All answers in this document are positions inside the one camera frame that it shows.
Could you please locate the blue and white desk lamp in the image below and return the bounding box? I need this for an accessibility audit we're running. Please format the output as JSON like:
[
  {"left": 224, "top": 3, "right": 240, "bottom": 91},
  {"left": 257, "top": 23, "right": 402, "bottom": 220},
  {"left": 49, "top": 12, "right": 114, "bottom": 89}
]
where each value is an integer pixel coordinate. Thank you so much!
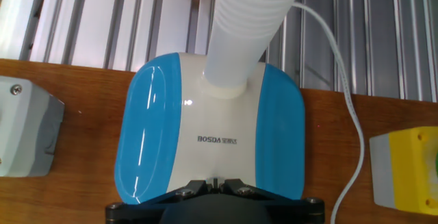
[{"left": 114, "top": 0, "right": 307, "bottom": 206}]

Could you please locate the white lamp power cable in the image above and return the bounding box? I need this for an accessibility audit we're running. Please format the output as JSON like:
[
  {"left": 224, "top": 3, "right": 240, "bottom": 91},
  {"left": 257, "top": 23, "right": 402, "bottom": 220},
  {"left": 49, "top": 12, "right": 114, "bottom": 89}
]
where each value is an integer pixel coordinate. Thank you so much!
[{"left": 290, "top": 1, "right": 365, "bottom": 224}]

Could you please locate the yellow box green mushroom button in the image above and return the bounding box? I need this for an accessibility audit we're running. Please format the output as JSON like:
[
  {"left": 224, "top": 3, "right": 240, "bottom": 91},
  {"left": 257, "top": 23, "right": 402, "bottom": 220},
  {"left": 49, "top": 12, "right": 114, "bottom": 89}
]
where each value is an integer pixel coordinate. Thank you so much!
[{"left": 368, "top": 126, "right": 438, "bottom": 216}]

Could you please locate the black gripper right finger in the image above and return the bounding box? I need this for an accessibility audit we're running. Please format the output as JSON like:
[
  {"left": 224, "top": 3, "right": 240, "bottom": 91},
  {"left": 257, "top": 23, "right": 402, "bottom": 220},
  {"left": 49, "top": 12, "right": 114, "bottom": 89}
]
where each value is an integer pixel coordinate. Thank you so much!
[{"left": 218, "top": 178, "right": 325, "bottom": 224}]

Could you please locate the wooden board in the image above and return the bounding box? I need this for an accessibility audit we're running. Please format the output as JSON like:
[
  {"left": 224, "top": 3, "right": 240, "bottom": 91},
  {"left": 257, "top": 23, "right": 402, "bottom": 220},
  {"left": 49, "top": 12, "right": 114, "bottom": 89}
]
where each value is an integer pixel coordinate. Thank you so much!
[{"left": 0, "top": 58, "right": 438, "bottom": 224}]

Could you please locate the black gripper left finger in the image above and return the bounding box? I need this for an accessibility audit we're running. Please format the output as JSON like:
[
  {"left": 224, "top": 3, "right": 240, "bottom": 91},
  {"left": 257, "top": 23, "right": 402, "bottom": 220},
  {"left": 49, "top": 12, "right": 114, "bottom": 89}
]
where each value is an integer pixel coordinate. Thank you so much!
[{"left": 105, "top": 179, "right": 214, "bottom": 224}]

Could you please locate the grey box green push button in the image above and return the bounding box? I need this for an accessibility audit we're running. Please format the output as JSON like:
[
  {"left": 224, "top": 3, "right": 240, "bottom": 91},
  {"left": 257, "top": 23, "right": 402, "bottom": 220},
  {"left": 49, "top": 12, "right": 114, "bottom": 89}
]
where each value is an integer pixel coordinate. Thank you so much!
[{"left": 0, "top": 75, "right": 66, "bottom": 178}]

